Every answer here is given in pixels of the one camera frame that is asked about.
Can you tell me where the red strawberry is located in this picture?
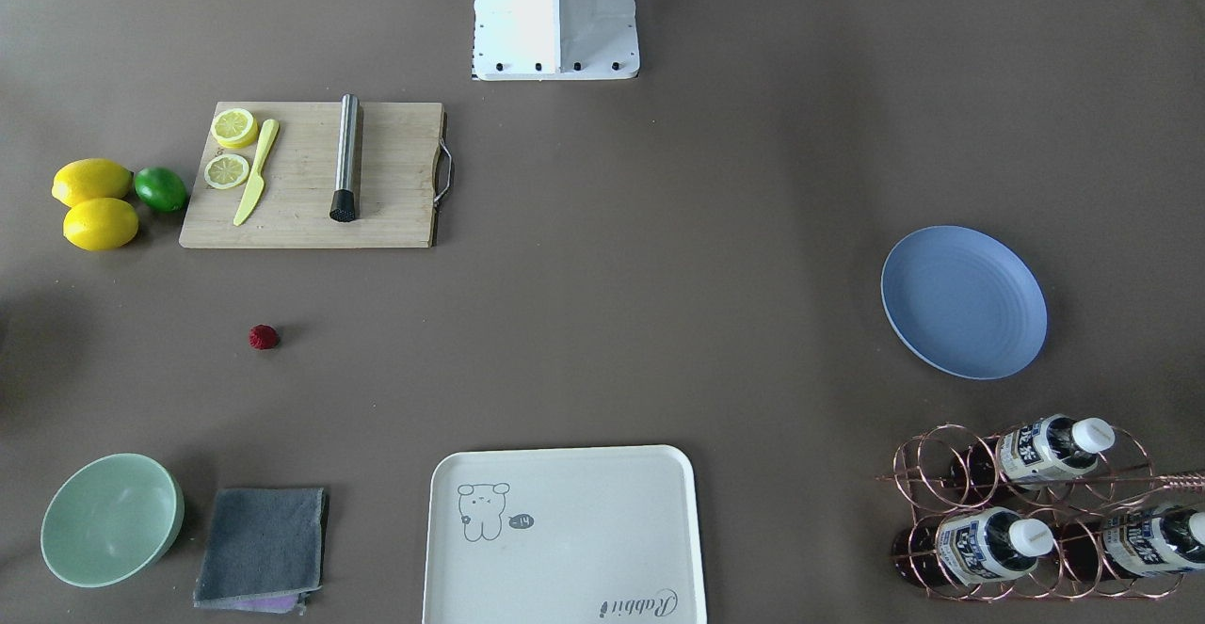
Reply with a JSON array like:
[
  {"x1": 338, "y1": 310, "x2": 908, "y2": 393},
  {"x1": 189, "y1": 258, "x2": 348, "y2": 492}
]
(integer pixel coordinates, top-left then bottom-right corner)
[{"x1": 247, "y1": 325, "x2": 280, "y2": 351}]

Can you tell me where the blue plate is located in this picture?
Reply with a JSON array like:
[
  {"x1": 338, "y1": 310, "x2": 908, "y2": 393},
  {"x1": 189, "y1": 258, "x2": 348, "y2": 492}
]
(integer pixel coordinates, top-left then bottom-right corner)
[{"x1": 878, "y1": 225, "x2": 1050, "y2": 381}]

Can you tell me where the wooden cutting board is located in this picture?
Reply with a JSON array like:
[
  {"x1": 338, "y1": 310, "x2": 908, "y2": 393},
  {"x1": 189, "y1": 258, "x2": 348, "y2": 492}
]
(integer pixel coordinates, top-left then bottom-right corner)
[{"x1": 178, "y1": 102, "x2": 447, "y2": 249}]

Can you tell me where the cream tray with bear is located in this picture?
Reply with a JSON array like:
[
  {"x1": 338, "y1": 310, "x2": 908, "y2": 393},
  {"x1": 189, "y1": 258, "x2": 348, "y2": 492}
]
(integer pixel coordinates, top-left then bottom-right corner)
[{"x1": 423, "y1": 445, "x2": 709, "y2": 623}]

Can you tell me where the steel muddler black tip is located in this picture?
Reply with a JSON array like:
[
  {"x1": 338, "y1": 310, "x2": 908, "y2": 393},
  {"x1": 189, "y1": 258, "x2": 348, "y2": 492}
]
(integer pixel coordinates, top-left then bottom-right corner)
[{"x1": 329, "y1": 93, "x2": 362, "y2": 222}]

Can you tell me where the yellow plastic knife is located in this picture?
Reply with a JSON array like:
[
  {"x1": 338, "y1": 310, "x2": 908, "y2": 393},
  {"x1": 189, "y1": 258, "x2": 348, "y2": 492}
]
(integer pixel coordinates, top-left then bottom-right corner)
[{"x1": 233, "y1": 119, "x2": 280, "y2": 226}]

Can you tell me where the lower lemon slice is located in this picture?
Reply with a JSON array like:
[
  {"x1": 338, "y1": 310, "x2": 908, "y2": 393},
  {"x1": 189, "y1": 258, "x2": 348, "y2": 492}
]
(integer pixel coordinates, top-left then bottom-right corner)
[{"x1": 202, "y1": 152, "x2": 249, "y2": 190}]

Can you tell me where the lemon slice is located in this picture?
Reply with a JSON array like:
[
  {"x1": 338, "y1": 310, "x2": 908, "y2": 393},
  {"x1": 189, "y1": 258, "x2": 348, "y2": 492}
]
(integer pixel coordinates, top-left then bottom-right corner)
[
  {"x1": 210, "y1": 106, "x2": 260, "y2": 151},
  {"x1": 202, "y1": 152, "x2": 249, "y2": 190}
]

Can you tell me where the upper lemon slice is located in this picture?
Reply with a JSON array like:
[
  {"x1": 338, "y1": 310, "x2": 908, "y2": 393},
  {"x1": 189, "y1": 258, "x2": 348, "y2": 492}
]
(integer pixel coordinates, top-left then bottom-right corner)
[{"x1": 210, "y1": 106, "x2": 260, "y2": 151}]

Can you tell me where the grey folded cloth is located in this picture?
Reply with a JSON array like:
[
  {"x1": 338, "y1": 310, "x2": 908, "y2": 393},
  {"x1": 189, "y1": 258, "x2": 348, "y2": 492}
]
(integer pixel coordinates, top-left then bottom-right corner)
[{"x1": 193, "y1": 488, "x2": 328, "y2": 616}]

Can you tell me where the lower bottle in rack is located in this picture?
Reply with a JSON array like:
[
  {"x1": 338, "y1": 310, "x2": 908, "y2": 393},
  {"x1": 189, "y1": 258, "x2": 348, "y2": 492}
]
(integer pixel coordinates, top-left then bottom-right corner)
[
  {"x1": 890, "y1": 505, "x2": 1056, "y2": 590},
  {"x1": 1054, "y1": 504, "x2": 1204, "y2": 583}
]

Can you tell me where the bottle in rack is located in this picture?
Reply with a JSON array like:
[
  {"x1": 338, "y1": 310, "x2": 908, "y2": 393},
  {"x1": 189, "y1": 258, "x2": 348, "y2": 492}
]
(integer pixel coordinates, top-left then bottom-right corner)
[
  {"x1": 890, "y1": 505, "x2": 1056, "y2": 590},
  {"x1": 945, "y1": 414, "x2": 1117, "y2": 504},
  {"x1": 1054, "y1": 504, "x2": 1204, "y2": 583}
]

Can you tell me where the green lime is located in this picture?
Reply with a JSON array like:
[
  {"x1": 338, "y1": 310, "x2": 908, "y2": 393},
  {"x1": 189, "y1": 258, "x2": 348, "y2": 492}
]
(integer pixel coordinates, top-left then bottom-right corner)
[{"x1": 133, "y1": 167, "x2": 188, "y2": 213}]

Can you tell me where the upper bottle in rack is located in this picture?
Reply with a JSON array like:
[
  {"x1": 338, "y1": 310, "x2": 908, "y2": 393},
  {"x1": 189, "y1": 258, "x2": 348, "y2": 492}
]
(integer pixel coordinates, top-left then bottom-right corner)
[{"x1": 945, "y1": 414, "x2": 1117, "y2": 504}]

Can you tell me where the lower yellow lemon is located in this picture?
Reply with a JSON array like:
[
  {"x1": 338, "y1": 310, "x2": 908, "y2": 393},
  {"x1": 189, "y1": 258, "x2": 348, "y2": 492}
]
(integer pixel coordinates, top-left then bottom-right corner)
[{"x1": 63, "y1": 198, "x2": 139, "y2": 251}]

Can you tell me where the yellow lemon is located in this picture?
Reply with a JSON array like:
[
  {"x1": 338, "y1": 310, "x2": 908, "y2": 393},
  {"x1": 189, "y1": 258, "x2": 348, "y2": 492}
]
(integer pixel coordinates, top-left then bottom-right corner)
[
  {"x1": 63, "y1": 198, "x2": 139, "y2": 251},
  {"x1": 51, "y1": 158, "x2": 133, "y2": 208}
]

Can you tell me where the upper yellow lemon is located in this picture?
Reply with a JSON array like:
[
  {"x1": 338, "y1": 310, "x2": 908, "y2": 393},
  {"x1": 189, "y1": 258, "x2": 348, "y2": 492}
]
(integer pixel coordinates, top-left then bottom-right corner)
[{"x1": 51, "y1": 158, "x2": 133, "y2": 208}]

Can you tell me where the green bowl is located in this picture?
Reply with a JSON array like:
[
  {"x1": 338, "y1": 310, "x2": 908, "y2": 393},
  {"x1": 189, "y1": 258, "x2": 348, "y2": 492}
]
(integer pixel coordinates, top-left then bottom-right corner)
[{"x1": 40, "y1": 453, "x2": 186, "y2": 588}]

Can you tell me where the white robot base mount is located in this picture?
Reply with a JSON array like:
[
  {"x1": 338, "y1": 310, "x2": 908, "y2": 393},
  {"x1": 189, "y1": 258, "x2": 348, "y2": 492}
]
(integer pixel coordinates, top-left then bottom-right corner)
[{"x1": 471, "y1": 0, "x2": 641, "y2": 81}]

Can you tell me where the copper wire bottle rack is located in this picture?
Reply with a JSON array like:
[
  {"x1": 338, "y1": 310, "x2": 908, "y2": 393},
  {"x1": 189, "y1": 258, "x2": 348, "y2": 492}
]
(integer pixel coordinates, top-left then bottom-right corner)
[{"x1": 883, "y1": 424, "x2": 1203, "y2": 602}]

